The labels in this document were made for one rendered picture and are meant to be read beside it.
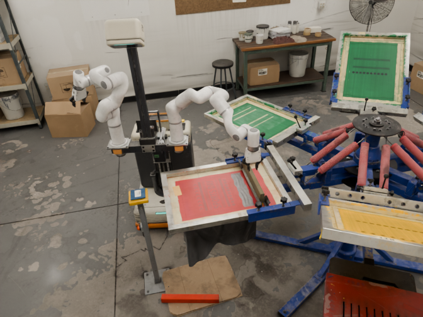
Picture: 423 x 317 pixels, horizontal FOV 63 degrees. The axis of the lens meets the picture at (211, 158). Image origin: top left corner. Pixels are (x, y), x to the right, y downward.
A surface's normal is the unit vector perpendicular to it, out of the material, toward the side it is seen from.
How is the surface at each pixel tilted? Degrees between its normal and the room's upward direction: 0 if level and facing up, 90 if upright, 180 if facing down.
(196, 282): 2
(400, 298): 0
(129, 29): 64
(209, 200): 0
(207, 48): 90
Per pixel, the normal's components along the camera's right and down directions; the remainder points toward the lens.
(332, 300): -0.05, -0.82
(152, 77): 0.20, 0.55
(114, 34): -0.01, 0.14
